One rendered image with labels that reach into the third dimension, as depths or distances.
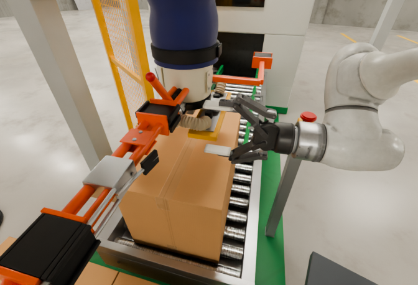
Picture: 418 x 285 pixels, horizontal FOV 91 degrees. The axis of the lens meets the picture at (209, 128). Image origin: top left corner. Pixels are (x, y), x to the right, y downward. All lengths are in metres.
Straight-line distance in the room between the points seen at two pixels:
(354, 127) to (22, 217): 2.28
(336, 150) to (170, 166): 0.57
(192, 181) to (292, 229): 1.22
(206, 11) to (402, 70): 0.46
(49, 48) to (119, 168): 1.23
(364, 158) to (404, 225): 1.81
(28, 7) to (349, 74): 1.49
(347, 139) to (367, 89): 0.11
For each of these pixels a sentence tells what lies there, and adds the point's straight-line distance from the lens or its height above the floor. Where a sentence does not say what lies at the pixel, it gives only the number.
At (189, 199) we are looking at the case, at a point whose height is 0.95.
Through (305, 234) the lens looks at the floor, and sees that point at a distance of 1.86.
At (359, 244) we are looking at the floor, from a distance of 2.01.
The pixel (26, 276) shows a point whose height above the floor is 1.26.
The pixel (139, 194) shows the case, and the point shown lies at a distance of 0.77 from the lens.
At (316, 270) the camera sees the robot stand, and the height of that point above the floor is 0.75.
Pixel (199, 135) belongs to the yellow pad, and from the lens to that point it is 0.67.
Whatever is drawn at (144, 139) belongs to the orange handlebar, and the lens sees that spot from 0.47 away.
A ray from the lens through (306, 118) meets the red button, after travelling 1.02.
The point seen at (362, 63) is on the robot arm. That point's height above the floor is 1.40.
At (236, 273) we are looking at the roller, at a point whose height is 0.55.
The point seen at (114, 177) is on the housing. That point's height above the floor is 1.25.
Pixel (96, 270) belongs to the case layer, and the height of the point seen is 0.54.
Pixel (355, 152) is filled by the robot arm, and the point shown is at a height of 1.26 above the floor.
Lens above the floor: 1.54
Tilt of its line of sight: 36 degrees down
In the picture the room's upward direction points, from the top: straight up
